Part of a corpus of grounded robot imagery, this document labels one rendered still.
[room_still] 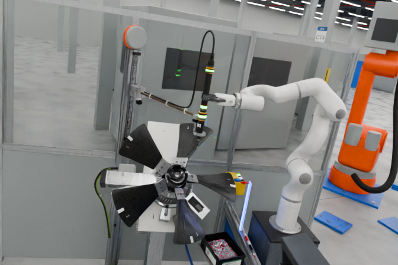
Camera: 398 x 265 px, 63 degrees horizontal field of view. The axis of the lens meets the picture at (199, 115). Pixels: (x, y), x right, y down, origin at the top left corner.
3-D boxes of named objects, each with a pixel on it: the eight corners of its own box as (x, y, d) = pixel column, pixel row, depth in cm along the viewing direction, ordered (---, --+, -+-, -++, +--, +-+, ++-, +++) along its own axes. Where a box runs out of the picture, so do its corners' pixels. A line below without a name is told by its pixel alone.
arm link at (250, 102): (239, 89, 176) (243, 98, 169) (262, 93, 179) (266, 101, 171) (235, 102, 181) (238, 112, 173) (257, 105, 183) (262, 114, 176)
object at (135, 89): (127, 95, 218) (128, 83, 215) (136, 95, 222) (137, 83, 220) (135, 99, 211) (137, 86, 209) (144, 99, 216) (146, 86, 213)
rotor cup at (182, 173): (158, 170, 186) (161, 164, 174) (182, 165, 190) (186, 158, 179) (164, 195, 181) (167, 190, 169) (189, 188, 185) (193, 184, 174)
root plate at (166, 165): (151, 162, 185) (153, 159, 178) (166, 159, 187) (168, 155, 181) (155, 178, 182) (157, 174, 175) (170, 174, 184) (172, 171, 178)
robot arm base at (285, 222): (287, 215, 207) (294, 188, 202) (307, 232, 190) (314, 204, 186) (262, 217, 199) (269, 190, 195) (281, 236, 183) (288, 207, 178)
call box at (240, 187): (223, 184, 229) (225, 171, 227) (237, 186, 231) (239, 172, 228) (228, 196, 214) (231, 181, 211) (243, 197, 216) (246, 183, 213)
